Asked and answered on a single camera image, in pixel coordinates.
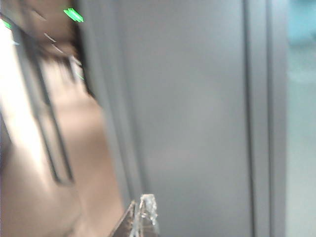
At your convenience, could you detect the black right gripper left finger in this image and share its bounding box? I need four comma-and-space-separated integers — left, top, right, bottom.
108, 200, 139, 237

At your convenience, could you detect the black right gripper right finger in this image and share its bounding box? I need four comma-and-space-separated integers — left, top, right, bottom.
136, 193, 160, 237

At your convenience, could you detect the grey door panel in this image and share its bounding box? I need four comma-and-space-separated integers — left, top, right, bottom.
116, 0, 252, 237

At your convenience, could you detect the grey metal door jamb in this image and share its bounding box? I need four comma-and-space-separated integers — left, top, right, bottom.
243, 0, 289, 237

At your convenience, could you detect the frosted glass panel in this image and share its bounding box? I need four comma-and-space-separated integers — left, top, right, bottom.
286, 0, 316, 237

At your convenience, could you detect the glass door with grey frame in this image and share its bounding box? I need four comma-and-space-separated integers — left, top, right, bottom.
9, 0, 75, 186

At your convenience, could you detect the grey metal frame post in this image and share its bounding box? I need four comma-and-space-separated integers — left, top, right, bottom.
80, 0, 149, 205

